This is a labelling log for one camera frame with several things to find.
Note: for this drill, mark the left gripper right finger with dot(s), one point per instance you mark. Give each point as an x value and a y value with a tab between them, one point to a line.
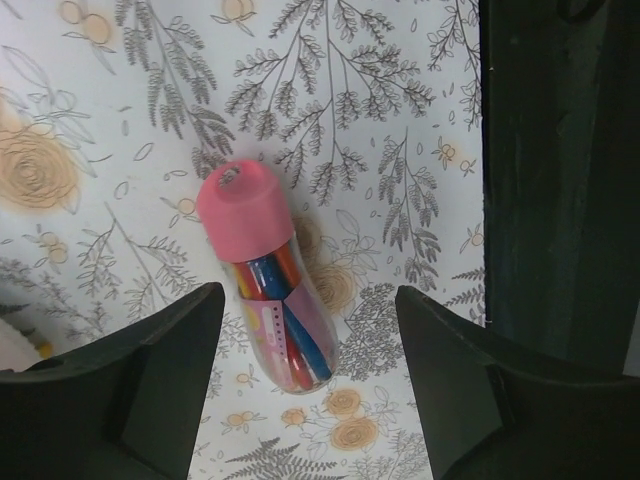
490	408

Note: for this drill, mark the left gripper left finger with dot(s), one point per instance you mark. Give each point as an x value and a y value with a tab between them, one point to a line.
126	406

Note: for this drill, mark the pink pencil case tube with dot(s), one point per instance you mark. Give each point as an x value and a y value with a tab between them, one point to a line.
246	216

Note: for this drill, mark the white round divided organizer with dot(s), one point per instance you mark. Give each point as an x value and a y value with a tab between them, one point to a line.
17	353

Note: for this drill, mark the floral table mat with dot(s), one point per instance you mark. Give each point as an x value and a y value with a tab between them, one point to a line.
114	112

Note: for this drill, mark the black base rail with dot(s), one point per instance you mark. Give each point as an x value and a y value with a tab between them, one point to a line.
560	107

